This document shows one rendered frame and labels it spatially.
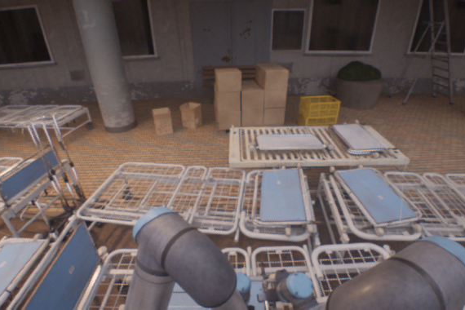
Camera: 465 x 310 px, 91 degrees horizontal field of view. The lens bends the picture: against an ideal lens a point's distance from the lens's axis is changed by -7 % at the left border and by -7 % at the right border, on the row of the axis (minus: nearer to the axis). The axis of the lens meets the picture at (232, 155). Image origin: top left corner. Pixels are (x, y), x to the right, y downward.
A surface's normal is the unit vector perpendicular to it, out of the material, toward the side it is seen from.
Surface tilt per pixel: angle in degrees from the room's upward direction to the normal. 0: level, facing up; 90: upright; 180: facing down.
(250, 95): 90
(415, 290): 25
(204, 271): 49
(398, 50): 90
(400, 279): 17
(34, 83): 90
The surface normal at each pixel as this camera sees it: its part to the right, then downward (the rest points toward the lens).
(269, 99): 0.12, 0.49
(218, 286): 0.51, 0.00
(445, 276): 0.15, -0.60
